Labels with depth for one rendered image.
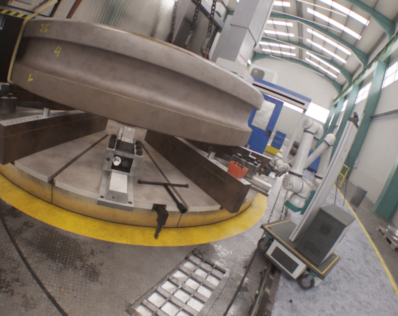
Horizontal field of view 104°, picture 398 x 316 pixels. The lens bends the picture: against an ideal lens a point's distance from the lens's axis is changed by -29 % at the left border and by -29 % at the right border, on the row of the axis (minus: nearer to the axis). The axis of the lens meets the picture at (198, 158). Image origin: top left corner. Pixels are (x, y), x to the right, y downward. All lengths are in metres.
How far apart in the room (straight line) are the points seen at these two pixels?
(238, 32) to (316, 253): 6.30
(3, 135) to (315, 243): 3.07
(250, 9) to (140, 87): 5.63
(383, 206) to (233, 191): 9.10
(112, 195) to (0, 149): 1.17
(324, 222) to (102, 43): 2.79
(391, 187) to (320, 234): 8.64
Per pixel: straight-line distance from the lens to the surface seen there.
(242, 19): 7.32
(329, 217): 2.26
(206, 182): 2.68
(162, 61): 2.27
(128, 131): 2.16
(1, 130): 2.19
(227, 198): 2.47
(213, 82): 2.51
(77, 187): 2.06
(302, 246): 2.41
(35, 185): 2.35
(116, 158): 2.10
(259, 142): 7.74
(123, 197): 1.84
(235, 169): 2.40
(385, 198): 10.76
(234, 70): 6.65
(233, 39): 7.10
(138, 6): 5.36
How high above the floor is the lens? 1.37
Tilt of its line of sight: 15 degrees down
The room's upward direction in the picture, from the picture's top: 21 degrees clockwise
